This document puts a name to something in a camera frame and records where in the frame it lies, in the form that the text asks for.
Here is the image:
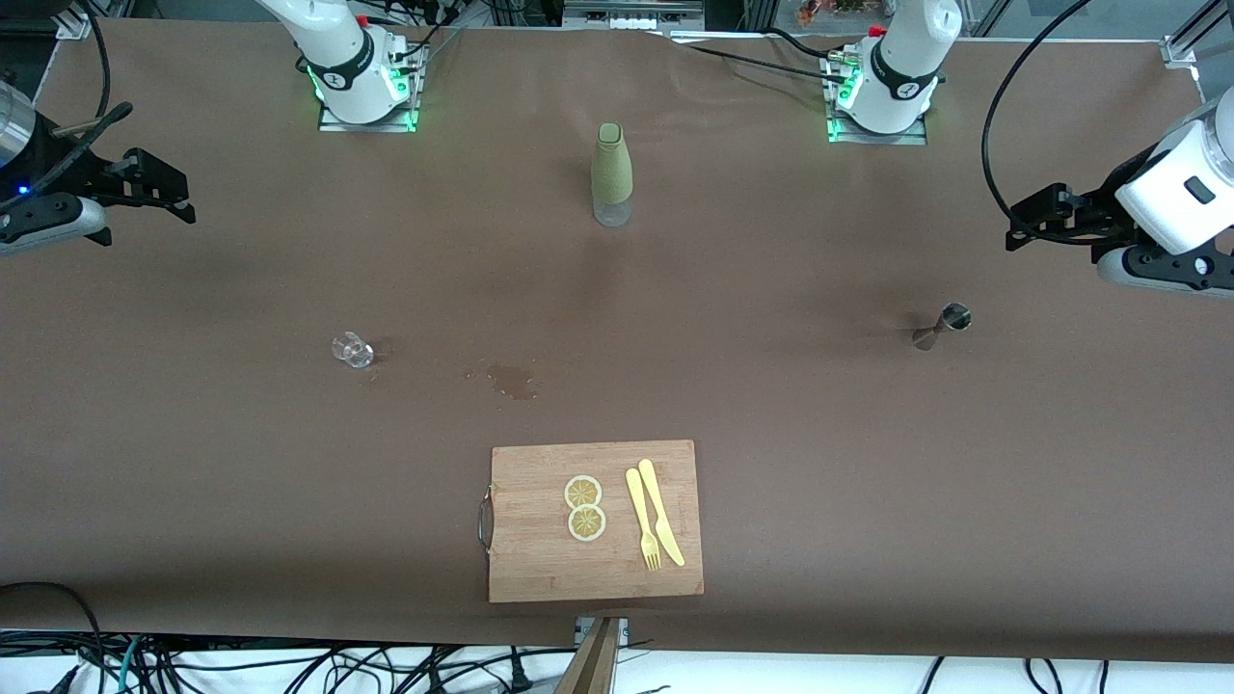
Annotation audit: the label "steel jigger measuring cup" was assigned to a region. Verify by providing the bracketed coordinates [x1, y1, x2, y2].
[912, 302, 972, 352]

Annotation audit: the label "brown table cover sheet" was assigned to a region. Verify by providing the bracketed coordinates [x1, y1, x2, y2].
[0, 17, 1234, 666]

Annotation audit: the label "small metal bits on table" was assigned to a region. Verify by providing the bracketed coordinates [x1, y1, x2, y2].
[466, 364, 541, 401]

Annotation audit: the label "green bottle with clear base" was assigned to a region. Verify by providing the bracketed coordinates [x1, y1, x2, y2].
[590, 122, 635, 228]

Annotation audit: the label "grey power strip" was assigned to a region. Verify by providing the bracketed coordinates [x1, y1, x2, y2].
[562, 0, 707, 30]

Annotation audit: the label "yellow plastic knife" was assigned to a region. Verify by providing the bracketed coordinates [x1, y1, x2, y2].
[637, 459, 686, 568]

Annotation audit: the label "yellow plastic fork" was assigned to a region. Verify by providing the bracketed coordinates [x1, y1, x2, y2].
[626, 467, 662, 573]

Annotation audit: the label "wooden cutting board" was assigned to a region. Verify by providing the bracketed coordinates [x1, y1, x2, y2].
[478, 440, 706, 604]

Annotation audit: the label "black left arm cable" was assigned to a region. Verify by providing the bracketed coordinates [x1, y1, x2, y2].
[980, 0, 1095, 242]

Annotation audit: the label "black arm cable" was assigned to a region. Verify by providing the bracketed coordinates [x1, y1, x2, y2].
[980, 0, 1095, 242]
[24, 0, 136, 197]

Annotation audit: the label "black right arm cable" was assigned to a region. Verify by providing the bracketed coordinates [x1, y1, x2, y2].
[24, 0, 136, 197]

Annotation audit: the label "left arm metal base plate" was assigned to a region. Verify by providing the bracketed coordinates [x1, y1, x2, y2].
[827, 48, 928, 146]

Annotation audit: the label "aluminium frame corner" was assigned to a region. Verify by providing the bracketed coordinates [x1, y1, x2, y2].
[1162, 0, 1234, 70]
[56, 0, 109, 40]

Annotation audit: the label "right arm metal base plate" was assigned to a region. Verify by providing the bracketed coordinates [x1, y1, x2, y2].
[318, 39, 421, 133]

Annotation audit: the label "black right base cables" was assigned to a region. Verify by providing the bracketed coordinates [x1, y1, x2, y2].
[386, 0, 464, 73]

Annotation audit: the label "black left base cable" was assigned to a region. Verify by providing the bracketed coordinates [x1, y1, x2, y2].
[665, 27, 849, 78]

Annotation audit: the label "black looped cable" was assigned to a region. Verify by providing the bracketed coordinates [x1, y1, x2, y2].
[0, 581, 109, 694]

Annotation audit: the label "tangled black floor cables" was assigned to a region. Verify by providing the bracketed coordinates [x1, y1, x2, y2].
[58, 631, 546, 694]

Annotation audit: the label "wooden post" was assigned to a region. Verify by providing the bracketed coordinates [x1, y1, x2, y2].
[554, 617, 623, 694]

